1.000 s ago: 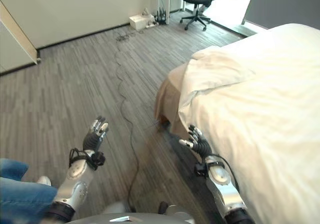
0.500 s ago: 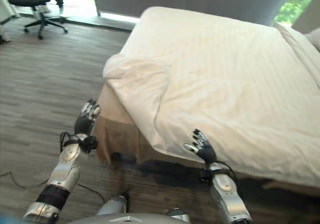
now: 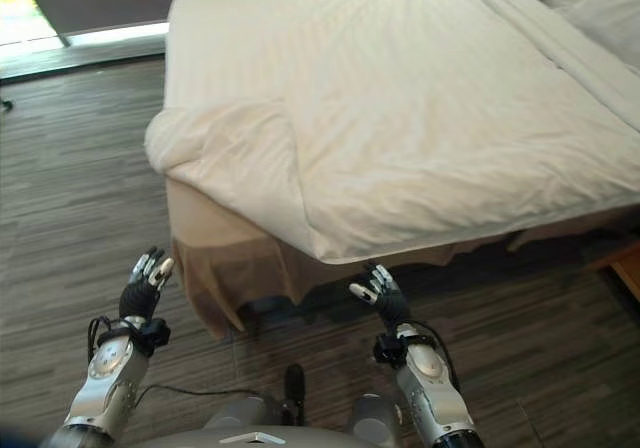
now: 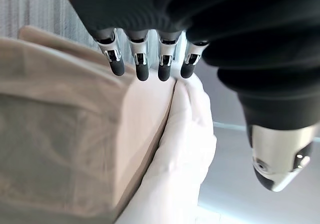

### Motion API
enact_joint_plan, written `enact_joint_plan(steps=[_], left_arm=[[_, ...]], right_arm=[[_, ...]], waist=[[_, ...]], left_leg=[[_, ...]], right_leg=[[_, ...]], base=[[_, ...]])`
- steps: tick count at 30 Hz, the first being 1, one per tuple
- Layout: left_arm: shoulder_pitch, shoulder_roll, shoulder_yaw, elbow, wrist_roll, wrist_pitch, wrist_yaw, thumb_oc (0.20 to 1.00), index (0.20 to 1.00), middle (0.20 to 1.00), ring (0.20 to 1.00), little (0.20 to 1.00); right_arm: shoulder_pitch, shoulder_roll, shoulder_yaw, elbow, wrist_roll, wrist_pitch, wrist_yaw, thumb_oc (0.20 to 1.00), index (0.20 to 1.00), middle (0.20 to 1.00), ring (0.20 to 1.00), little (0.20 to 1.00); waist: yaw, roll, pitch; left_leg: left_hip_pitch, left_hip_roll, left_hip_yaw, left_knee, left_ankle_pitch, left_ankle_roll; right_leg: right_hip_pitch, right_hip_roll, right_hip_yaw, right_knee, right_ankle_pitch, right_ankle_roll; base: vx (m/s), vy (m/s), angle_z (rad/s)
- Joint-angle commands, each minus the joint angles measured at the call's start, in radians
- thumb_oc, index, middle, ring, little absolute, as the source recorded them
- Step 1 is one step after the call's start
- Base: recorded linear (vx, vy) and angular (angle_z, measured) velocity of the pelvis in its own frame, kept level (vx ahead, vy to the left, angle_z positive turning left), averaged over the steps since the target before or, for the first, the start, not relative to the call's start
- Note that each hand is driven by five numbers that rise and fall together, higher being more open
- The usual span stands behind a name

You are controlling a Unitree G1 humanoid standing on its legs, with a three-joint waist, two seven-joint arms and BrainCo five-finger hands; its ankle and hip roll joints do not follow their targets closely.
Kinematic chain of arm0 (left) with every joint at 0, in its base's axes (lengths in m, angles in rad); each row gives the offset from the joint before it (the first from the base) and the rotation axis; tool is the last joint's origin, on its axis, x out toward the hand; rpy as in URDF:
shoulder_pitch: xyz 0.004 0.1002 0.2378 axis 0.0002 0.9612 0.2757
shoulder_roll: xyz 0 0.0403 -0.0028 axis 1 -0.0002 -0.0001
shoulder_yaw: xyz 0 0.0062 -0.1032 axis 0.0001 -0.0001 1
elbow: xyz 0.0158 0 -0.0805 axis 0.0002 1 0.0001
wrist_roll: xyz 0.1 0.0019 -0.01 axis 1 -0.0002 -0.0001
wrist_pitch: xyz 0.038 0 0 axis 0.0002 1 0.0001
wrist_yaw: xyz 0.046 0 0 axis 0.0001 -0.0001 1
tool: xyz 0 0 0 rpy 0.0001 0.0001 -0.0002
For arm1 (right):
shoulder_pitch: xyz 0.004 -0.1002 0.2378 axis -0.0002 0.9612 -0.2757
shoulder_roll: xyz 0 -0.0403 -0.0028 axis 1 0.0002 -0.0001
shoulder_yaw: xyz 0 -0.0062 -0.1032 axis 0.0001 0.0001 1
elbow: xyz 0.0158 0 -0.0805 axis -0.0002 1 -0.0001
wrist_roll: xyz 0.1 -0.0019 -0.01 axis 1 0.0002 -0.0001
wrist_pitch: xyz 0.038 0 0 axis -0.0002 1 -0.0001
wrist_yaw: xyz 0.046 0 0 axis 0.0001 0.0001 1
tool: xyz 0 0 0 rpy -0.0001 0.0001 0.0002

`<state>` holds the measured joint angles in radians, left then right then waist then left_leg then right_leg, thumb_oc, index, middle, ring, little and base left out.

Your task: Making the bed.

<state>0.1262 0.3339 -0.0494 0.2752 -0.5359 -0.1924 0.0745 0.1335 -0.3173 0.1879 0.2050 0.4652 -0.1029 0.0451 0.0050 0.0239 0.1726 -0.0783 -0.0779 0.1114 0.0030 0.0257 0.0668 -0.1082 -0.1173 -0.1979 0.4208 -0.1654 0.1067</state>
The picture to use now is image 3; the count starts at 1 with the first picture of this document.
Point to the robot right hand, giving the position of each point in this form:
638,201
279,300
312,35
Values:
387,295

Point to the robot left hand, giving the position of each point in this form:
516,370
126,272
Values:
138,293

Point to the robot left silver arm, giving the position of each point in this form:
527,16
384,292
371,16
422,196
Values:
107,368

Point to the robot right silver arm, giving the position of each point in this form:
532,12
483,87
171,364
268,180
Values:
430,383

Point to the beige bed skirt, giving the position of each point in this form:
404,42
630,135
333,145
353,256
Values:
240,278

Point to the white bed sheet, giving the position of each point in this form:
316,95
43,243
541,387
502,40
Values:
595,78

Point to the robot silver torso and legs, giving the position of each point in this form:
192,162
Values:
295,415

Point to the white striped duvet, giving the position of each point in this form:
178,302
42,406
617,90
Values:
380,118

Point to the wooden bedside furniture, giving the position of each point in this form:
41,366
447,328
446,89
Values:
620,265

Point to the white pillow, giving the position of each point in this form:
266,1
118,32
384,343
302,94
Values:
590,3

